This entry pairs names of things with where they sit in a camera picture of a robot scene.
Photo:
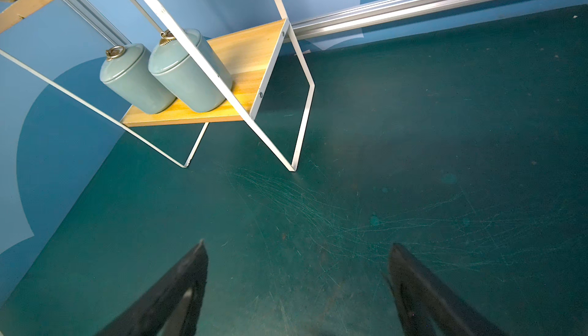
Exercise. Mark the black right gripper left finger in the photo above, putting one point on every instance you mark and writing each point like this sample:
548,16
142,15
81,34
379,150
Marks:
172,306

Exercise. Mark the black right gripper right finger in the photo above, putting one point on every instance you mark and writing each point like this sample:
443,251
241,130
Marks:
425,304

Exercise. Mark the grey-blue tea canister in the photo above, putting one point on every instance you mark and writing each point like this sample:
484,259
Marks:
125,71
181,75

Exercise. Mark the white frame wooden shelf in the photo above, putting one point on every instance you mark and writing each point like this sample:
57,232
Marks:
250,56

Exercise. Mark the horizontal aluminium rail back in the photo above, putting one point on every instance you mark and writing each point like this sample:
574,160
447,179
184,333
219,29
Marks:
436,1

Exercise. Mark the left vertical aluminium post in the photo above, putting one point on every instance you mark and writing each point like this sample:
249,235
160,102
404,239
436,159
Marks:
89,13

